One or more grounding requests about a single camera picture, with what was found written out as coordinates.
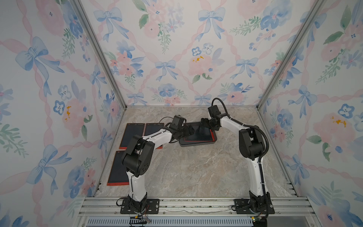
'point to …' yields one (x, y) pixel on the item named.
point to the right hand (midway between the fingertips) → (203, 124)
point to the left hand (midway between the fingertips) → (191, 131)
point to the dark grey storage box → (182, 143)
